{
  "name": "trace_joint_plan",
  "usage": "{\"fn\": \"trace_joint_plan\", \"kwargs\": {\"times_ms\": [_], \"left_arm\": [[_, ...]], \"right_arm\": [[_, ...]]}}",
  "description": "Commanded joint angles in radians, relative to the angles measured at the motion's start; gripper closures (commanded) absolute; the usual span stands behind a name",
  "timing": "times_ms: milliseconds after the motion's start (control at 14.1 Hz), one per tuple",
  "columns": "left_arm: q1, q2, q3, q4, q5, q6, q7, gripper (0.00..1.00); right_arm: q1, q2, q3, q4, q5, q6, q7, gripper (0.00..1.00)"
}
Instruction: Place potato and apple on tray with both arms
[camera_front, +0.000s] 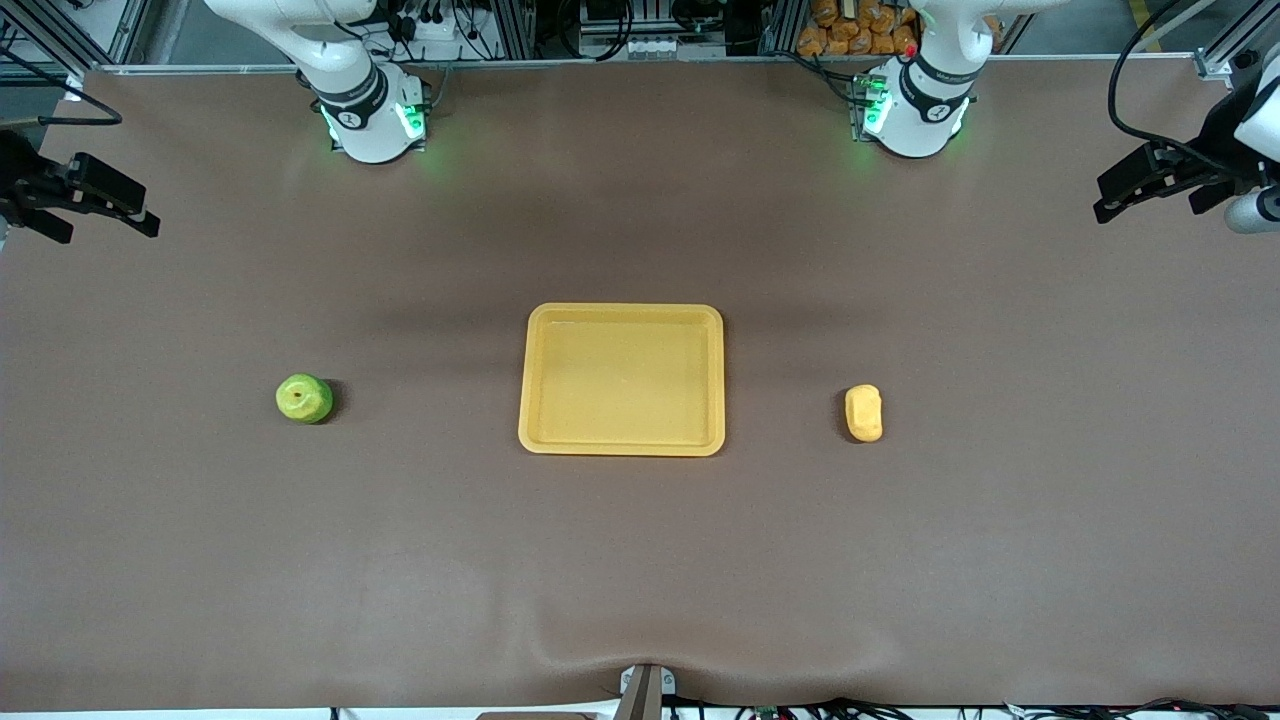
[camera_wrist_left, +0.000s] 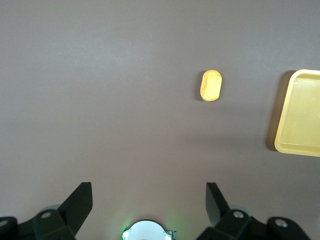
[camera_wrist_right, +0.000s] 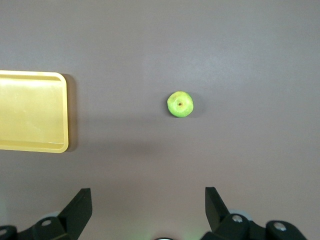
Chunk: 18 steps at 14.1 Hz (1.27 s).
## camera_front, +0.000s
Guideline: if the green apple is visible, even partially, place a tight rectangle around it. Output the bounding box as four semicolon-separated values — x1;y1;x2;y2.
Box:
275;373;335;425

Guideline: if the yellow potato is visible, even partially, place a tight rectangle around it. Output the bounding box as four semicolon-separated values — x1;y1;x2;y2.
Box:
844;384;885;443

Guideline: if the yellow plastic tray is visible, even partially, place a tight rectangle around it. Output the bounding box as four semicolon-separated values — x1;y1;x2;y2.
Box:
517;302;726;458

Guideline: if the bag of orange snacks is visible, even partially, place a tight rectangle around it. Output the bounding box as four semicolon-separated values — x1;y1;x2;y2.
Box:
797;0;921;58

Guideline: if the brown table mat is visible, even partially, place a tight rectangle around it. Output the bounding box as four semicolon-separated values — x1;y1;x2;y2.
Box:
0;60;1280;713

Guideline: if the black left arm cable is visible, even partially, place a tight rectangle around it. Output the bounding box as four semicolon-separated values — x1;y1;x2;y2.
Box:
1107;0;1226;171

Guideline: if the aluminium frame profile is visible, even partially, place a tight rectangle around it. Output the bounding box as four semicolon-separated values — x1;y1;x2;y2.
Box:
1195;0;1280;81
0;0;151;91

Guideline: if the grey metal bracket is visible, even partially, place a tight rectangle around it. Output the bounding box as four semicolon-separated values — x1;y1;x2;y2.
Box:
618;663;677;720

